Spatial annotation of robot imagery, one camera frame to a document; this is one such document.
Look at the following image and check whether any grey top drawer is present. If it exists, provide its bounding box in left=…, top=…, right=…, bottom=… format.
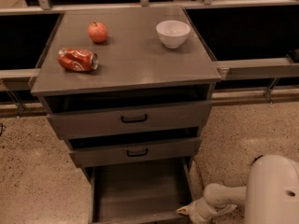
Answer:
left=48, top=101, right=211, bottom=140

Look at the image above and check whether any red apple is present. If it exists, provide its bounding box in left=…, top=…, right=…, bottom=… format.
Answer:
left=88, top=22, right=108, bottom=43

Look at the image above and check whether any grey metal railing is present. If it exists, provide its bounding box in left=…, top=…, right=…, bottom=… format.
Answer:
left=1, top=0, right=299, bottom=113

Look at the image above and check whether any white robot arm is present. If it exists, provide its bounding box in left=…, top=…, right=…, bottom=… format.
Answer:
left=177, top=155, right=299, bottom=224

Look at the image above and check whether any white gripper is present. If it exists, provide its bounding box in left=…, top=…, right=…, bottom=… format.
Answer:
left=177, top=198, right=236, bottom=224

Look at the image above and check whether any grey drawer cabinet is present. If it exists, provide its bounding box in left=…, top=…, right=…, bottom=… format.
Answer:
left=30, top=5, right=222, bottom=224

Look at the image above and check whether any grey bottom drawer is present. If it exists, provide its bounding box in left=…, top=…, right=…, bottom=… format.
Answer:
left=88, top=158, right=193, bottom=224

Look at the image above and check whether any grey drawer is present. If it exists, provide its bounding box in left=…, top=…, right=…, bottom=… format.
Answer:
left=70, top=137, right=201, bottom=168
left=88, top=158, right=193, bottom=224
left=48, top=101, right=211, bottom=140

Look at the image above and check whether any grey middle drawer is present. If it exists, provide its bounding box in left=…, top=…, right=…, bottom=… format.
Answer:
left=70, top=137, right=201, bottom=168

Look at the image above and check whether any white ceramic bowl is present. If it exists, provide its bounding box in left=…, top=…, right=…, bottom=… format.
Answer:
left=156, top=21, right=191, bottom=49

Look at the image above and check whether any crushed red soda can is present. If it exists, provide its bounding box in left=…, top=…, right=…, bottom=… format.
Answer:
left=58, top=49, right=99, bottom=72

